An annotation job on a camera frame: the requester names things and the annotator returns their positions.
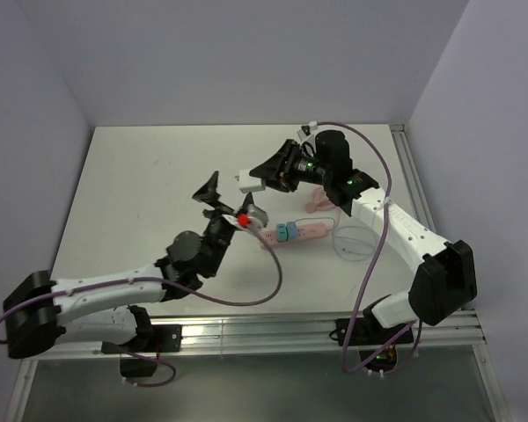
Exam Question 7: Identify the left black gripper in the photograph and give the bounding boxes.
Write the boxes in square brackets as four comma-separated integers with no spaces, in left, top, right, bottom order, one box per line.
[193,171,237,275]

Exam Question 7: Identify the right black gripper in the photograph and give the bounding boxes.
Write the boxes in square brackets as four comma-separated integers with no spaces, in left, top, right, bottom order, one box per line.
[251,139,332,193]

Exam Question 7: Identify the light blue charger plug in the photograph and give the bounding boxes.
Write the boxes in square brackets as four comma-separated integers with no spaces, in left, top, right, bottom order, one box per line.
[285,222,298,241]

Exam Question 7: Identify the teal plug adapter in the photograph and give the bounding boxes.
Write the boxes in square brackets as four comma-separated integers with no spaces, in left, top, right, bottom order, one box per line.
[275,223,289,243]

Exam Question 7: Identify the pink power strip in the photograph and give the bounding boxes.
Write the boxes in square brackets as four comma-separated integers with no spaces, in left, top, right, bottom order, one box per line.
[261,222,330,248]

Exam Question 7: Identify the thin white blue charging cable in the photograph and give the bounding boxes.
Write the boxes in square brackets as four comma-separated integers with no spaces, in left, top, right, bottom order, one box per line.
[332,226,379,263]

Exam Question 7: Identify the white plug adapter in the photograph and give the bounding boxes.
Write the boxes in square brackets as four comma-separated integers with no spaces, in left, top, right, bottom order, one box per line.
[235,169,266,194]

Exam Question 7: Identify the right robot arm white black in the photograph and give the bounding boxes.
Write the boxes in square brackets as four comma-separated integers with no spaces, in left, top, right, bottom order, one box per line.
[238,122,478,343]

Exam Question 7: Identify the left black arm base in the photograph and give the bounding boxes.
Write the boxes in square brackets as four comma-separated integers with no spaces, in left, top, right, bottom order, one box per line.
[100,324,182,388]

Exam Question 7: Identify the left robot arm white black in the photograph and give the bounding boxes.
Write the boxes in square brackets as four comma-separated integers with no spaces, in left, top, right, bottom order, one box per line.
[2,172,268,360]

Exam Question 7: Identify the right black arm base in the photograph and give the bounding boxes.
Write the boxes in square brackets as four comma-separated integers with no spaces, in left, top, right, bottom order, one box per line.
[329,309,419,375]

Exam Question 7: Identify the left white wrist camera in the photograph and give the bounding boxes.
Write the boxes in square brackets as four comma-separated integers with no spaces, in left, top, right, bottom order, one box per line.
[222,213,261,231]

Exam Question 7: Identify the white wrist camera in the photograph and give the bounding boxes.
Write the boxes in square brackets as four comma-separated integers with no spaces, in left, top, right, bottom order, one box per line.
[297,121,319,142]
[222,213,261,231]

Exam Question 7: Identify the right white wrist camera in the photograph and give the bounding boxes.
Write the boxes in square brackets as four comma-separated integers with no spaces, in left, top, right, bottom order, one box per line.
[297,121,319,142]

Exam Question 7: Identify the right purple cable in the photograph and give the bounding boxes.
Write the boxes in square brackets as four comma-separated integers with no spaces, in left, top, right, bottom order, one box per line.
[316,121,422,375]

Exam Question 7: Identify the aluminium right side rail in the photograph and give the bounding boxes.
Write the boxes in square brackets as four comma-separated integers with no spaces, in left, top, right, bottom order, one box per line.
[390,125,477,326]

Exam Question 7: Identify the aluminium rail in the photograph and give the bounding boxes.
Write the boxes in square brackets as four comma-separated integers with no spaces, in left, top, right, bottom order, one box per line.
[390,125,477,326]
[24,309,485,360]

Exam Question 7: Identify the aluminium front rail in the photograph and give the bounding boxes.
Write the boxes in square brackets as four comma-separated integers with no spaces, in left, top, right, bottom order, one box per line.
[24,309,485,360]

